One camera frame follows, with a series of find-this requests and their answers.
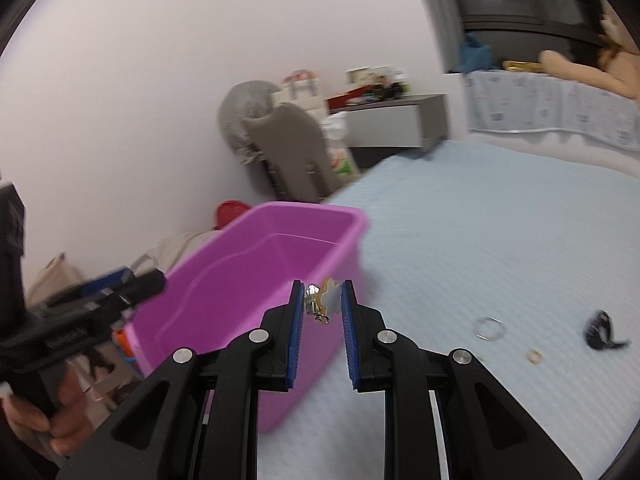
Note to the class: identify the blue printed towel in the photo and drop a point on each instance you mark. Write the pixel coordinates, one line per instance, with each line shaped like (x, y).
(550, 105)

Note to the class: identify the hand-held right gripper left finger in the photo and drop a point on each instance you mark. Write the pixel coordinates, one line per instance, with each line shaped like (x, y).
(297, 335)

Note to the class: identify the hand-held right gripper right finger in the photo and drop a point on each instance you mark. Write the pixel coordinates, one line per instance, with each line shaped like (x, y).
(348, 335)

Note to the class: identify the grey bedside cabinet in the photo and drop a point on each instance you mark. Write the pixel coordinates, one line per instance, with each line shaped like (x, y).
(385, 125)

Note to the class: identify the red box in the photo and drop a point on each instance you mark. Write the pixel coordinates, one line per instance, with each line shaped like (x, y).
(345, 97)

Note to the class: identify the printed plastic bag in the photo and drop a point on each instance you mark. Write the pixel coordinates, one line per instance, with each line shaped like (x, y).
(342, 160)

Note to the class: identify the grey chair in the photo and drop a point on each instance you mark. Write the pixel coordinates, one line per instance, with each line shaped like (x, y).
(295, 145)

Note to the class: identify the light blue blanket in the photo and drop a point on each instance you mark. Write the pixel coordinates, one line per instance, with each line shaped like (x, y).
(475, 240)

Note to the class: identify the person's left hand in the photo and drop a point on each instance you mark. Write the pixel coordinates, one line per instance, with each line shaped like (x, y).
(75, 420)

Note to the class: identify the black wrist watch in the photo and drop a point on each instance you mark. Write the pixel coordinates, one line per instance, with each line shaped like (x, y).
(597, 332)

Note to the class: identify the black toy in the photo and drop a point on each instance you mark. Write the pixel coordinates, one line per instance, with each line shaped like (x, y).
(387, 91)

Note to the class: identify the purple plastic basin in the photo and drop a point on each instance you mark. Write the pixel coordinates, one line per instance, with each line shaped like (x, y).
(240, 270)

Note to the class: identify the thin silver clasp bangle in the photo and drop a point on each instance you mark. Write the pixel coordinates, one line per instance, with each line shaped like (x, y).
(475, 328)

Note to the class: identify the grey checked cloth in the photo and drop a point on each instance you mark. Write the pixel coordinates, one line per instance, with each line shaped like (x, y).
(240, 115)

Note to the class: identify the yellow flower charm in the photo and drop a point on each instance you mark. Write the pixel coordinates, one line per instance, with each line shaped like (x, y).
(330, 300)

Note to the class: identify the white tote bag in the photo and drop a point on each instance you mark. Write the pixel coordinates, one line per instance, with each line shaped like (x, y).
(300, 95)

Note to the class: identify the picture card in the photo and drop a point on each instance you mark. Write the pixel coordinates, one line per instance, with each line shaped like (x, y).
(360, 76)

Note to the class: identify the gold foil object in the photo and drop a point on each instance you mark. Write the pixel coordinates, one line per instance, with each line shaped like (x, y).
(522, 66)

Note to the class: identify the grey cloth pile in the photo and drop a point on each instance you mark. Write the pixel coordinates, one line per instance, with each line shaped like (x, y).
(175, 250)

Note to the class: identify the dark window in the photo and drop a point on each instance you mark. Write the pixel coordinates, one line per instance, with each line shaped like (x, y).
(540, 5)

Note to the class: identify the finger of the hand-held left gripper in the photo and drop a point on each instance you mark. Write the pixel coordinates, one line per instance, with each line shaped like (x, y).
(135, 290)
(107, 280)

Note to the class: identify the red plastic basket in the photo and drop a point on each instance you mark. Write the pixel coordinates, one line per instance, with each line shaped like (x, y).
(230, 212)

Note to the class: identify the peach plush toy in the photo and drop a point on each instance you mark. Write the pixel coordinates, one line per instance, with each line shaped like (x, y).
(620, 70)

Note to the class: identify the orange basket blue frame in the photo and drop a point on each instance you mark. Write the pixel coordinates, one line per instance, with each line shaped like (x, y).
(122, 345)

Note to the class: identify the blue cloth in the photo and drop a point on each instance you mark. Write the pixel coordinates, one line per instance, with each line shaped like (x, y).
(475, 57)

